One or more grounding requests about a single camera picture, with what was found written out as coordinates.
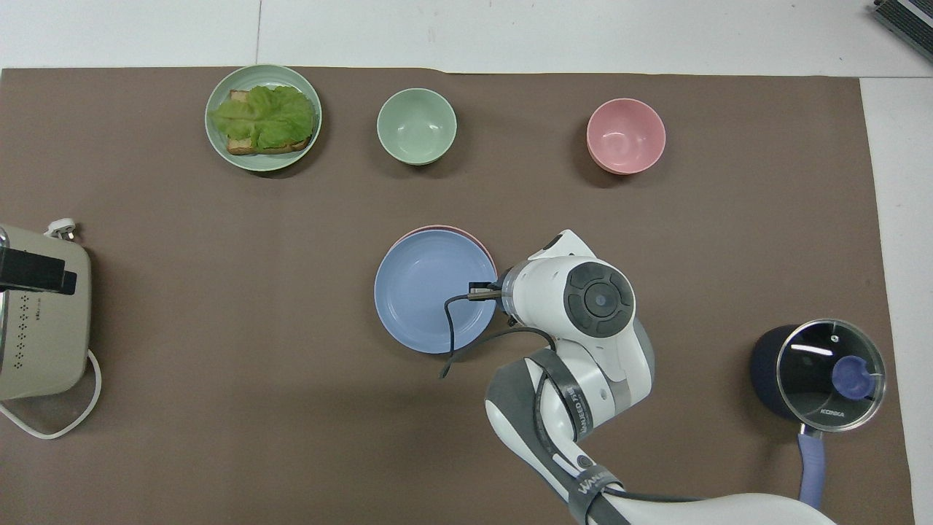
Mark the blue plate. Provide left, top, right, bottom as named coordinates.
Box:
left=374, top=230, right=499, bottom=355

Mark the pink plate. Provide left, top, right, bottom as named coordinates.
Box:
left=397, top=225, right=499, bottom=272

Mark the green bowl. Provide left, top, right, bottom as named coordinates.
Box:
left=376, top=88, right=458, bottom=166

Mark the pink bowl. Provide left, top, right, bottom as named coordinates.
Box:
left=586, top=98, right=667, bottom=176

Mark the green lettuce leaf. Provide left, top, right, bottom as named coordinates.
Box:
left=210, top=85, right=317, bottom=149

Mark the toasted bread slice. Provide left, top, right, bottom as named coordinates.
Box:
left=226, top=89, right=314, bottom=156

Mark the dark blue pot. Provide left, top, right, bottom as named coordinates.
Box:
left=750, top=324, right=828, bottom=510

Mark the green plate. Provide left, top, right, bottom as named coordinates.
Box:
left=204, top=64, right=323, bottom=173

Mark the glass pot lid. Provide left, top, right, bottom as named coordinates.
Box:
left=776, top=319, right=889, bottom=433

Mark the beige toaster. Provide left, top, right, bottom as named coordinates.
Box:
left=0, top=225, right=93, bottom=401

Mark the grey ribbed object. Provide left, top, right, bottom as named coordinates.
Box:
left=872, top=0, right=933, bottom=44

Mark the black cable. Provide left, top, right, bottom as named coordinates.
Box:
left=439, top=287, right=561, bottom=379

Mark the white power cable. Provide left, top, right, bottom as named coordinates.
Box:
left=0, top=349, right=102, bottom=440

